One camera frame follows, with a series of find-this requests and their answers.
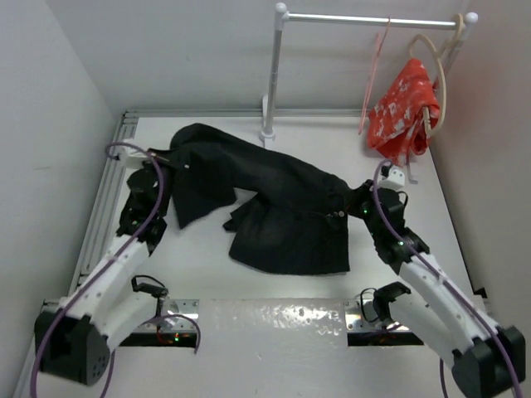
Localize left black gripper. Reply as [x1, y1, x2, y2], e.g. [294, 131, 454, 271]
[138, 143, 187, 216]

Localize black trousers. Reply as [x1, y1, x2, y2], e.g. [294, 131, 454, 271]
[169, 124, 351, 275]

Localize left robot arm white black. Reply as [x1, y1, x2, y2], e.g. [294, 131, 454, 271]
[33, 163, 174, 386]

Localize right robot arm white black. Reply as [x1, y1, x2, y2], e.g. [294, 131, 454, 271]
[348, 181, 526, 397]

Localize wooden hanger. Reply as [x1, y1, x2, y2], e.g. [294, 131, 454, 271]
[408, 13, 465, 139]

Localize red patterned cloth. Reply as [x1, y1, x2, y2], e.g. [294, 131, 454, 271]
[367, 58, 441, 167]

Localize white clothes rack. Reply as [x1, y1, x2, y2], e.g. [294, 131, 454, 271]
[260, 2, 479, 149]

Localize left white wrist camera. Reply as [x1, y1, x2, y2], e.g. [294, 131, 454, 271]
[115, 141, 152, 170]

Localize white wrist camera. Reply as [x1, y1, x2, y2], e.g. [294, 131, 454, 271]
[115, 141, 152, 170]
[378, 165, 406, 192]

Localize aluminium frame rail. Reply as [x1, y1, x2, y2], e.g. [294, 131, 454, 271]
[73, 113, 375, 300]

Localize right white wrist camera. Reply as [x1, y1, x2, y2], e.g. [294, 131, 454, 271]
[378, 165, 406, 192]

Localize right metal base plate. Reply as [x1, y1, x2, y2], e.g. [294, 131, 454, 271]
[343, 299, 411, 333]

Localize metal base plate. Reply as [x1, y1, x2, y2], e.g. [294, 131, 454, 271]
[343, 299, 411, 333]
[134, 298, 199, 334]

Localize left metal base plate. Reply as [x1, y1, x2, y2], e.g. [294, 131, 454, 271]
[134, 298, 199, 334]

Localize pink wire hanger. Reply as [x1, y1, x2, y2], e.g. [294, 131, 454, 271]
[358, 17, 391, 134]

